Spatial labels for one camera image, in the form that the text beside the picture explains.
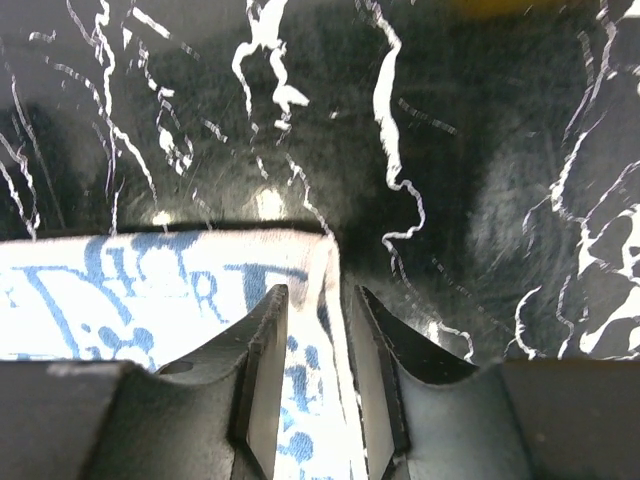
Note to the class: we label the blue white patterned towel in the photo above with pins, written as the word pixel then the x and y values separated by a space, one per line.
pixel 153 297

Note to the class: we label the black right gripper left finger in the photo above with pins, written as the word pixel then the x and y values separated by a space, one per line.
pixel 212 414

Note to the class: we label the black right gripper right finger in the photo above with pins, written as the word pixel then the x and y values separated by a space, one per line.
pixel 427 414

